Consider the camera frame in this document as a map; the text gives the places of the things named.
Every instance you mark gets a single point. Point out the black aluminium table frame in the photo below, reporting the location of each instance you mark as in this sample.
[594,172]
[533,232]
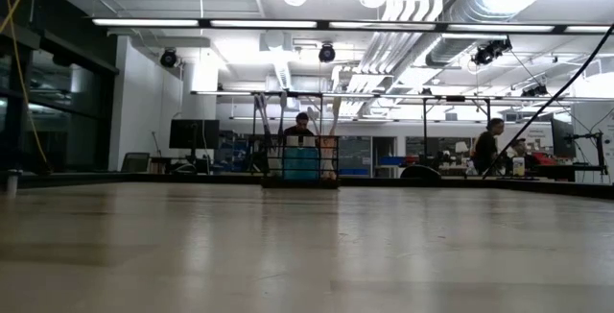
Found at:
[551,185]

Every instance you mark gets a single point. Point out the white wipes canister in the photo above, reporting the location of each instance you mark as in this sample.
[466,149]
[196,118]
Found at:
[518,165]

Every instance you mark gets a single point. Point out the black computer monitor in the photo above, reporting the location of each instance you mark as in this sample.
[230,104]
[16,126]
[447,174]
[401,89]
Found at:
[562,137]
[192,134]

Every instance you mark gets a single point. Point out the red bin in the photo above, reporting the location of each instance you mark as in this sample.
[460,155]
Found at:
[546,158]

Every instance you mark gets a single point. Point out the black overhead rig beam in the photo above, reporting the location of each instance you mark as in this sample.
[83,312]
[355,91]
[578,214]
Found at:
[323,25]

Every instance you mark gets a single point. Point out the black workstation frame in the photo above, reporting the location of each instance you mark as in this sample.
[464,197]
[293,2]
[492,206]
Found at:
[288,94]

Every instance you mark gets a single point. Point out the small silver post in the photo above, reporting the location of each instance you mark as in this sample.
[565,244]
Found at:
[12,183]

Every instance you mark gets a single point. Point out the person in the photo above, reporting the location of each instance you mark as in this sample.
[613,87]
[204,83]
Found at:
[301,123]
[520,150]
[485,147]

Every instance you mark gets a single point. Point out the black chair back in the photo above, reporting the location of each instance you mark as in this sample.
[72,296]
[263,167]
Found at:
[135,161]

